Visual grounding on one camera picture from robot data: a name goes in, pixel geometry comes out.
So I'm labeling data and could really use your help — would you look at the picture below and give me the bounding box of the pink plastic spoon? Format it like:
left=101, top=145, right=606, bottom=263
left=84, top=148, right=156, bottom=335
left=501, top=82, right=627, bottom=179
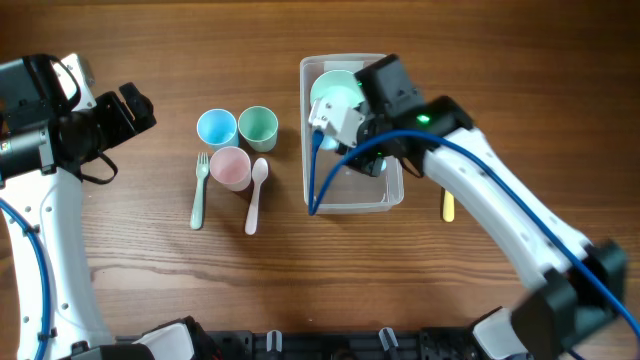
left=244, top=158, right=269, bottom=235

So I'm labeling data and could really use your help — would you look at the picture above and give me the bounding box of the blue plastic cup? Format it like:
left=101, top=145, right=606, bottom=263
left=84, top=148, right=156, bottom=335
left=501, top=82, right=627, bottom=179
left=197, top=109, right=239, bottom=151

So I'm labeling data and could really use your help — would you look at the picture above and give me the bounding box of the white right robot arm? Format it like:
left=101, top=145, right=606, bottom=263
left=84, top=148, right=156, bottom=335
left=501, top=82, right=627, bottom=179
left=310, top=55, right=639, bottom=359

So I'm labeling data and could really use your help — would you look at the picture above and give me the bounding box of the green plastic fork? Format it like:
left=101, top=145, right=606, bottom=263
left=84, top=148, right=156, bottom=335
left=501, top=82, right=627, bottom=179
left=190, top=152, right=209, bottom=230

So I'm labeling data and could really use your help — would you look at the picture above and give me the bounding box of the green plastic bowl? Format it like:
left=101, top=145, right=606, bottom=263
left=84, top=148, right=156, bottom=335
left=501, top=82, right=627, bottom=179
left=310, top=70, right=365, bottom=108

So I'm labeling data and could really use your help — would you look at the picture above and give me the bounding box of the yellow plastic fork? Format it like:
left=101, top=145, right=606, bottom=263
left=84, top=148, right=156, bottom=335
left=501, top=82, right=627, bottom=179
left=441, top=190, right=455, bottom=223

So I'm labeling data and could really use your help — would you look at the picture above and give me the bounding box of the clear plastic container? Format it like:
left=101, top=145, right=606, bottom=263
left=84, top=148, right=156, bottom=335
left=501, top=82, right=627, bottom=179
left=299, top=53, right=404, bottom=214

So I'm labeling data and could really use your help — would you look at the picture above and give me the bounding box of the pink plastic cup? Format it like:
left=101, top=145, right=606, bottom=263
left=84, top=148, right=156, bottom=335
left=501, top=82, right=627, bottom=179
left=210, top=146, right=252, bottom=192

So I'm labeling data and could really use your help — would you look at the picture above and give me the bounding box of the green plastic cup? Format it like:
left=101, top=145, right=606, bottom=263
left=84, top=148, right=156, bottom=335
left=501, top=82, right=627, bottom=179
left=238, top=106, right=279, bottom=152

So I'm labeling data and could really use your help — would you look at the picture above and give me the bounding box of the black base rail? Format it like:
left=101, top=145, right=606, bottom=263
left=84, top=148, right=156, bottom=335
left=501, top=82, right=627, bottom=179
left=114, top=327, right=481, bottom=360

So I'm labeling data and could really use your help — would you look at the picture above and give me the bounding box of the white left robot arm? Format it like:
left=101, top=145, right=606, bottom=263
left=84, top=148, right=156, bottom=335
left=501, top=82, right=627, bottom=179
left=1, top=53, right=156, bottom=359

